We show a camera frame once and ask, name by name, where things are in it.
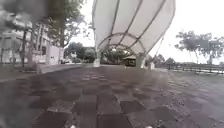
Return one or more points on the small roofed pavilion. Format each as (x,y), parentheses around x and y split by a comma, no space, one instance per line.
(130,60)

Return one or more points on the dark brick paved path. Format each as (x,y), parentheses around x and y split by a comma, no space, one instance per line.
(113,90)

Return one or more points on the distant trees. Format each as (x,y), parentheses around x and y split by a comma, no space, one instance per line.
(80,52)

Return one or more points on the white arched canopy shelter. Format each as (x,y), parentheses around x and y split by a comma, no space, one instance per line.
(133,23)

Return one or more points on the raised stone planter kerb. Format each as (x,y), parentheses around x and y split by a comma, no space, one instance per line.
(50,67)

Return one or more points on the large tree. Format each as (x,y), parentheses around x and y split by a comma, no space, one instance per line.
(61,23)

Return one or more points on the dark railing fence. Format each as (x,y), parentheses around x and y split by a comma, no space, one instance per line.
(196,69)

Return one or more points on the tree with sparse crown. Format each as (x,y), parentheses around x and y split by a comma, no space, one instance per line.
(200,43)

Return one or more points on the pale multi-storey building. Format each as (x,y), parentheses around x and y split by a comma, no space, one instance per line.
(20,43)

